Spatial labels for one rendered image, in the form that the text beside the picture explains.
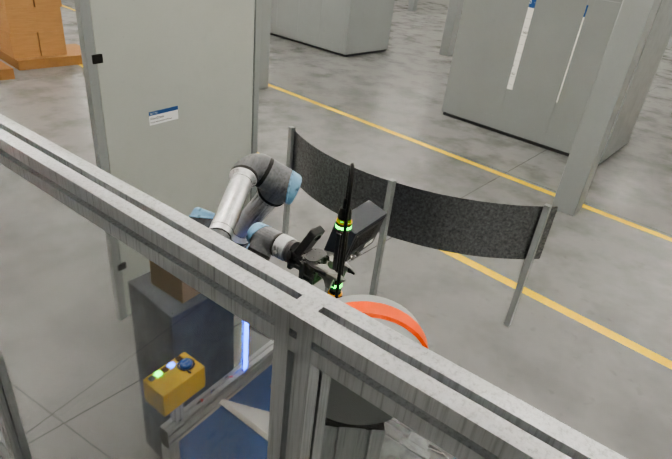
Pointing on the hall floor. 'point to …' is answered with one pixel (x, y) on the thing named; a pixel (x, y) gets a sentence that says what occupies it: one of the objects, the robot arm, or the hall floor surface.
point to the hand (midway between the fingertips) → (346, 273)
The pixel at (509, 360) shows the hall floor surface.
